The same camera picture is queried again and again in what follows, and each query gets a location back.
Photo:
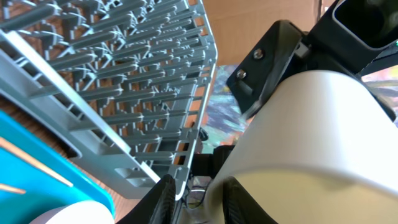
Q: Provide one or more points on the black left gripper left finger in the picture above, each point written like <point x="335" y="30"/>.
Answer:
<point x="156" y="207"/>

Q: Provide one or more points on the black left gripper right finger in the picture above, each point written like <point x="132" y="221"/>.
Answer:
<point x="239" y="207"/>

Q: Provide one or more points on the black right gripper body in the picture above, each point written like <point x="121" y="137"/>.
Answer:
<point x="273" y="84"/>

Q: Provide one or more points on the white paper cup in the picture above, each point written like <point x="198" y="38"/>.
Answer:
<point x="321" y="150"/>

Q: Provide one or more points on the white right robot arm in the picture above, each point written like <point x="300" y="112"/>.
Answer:
<point x="353" y="37"/>

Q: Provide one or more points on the teal plastic tray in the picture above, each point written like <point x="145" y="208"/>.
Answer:
<point x="42" y="192"/>

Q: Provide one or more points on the wooden chopstick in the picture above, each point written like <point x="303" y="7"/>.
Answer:
<point x="9" y="147"/>
<point x="11" y="189"/>

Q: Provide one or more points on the grey dishwasher rack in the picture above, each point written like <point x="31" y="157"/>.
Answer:
<point x="124" y="83"/>

